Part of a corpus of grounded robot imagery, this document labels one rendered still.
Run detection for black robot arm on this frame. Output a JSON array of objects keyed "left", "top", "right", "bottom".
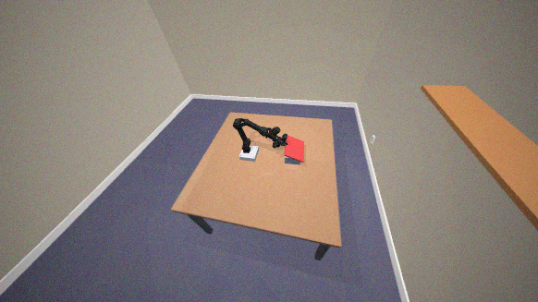
[{"left": 233, "top": 118, "right": 281, "bottom": 153}]

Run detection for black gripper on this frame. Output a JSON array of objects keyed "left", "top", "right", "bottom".
[{"left": 272, "top": 134, "right": 287, "bottom": 148}]

